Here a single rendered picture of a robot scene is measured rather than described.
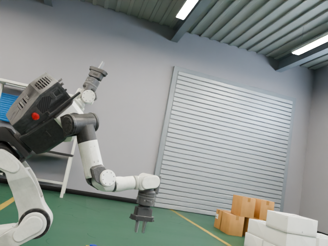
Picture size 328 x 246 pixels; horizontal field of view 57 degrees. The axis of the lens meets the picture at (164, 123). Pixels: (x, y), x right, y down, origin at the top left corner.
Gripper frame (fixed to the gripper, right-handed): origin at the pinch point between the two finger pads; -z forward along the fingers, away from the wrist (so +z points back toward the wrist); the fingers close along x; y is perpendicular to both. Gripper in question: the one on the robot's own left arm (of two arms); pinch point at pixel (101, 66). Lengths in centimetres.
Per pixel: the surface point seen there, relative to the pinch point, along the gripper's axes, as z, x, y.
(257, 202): -3, 166, -353
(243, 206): 14, 145, -330
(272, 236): 46, 175, -216
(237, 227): 48, 148, -333
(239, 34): -340, 26, -422
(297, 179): -124, 268, -606
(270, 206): -3, 186, -350
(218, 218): 45, 117, -369
